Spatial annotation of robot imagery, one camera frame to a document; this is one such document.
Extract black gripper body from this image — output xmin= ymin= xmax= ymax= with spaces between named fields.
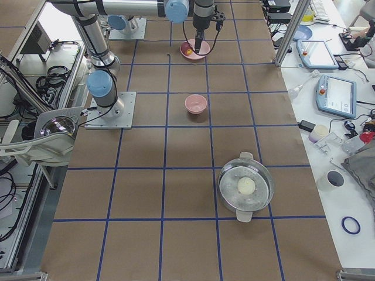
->
xmin=194 ymin=29 xmax=204 ymax=49

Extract red yellow apple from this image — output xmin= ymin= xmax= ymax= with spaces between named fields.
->
xmin=183 ymin=49 xmax=193 ymax=56

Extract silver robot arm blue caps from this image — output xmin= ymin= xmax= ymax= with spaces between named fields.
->
xmin=51 ymin=1 xmax=225 ymax=119

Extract pink plate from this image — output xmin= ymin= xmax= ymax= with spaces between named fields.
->
xmin=180 ymin=39 xmax=210 ymax=60

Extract pink bowl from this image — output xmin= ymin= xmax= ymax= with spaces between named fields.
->
xmin=185 ymin=94 xmax=207 ymax=115

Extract light blue plate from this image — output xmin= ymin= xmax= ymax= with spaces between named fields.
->
xmin=293 ymin=25 xmax=313 ymax=42

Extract teach pendant far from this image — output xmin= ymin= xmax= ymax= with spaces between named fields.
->
xmin=296 ymin=40 xmax=339 ymax=70

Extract teach pendant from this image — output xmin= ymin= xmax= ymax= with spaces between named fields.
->
xmin=315 ymin=75 xmax=357 ymax=119
xmin=296 ymin=40 xmax=339 ymax=70

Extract steel steamer pot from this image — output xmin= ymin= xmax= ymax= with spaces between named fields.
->
xmin=217 ymin=152 xmax=275 ymax=222

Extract white steamed bun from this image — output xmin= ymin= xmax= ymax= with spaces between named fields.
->
xmin=237 ymin=177 xmax=255 ymax=195

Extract teach pendant near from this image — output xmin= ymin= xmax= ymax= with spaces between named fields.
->
xmin=315 ymin=75 xmax=357 ymax=119

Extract glass lid on chair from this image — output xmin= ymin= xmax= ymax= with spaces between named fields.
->
xmin=39 ymin=116 xmax=76 ymax=136

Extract white grey chair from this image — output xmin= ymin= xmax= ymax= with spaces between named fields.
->
xmin=1 ymin=107 xmax=83 ymax=167

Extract white paper cup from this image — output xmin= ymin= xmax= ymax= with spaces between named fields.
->
xmin=316 ymin=170 xmax=345 ymax=191

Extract grey cloth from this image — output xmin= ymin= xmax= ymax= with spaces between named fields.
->
xmin=341 ymin=144 xmax=375 ymax=211

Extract aluminium frame post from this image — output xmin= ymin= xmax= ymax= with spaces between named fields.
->
xmin=274 ymin=0 xmax=310 ymax=67

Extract blue tape ring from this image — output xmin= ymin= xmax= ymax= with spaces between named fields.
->
xmin=341 ymin=216 xmax=361 ymax=235

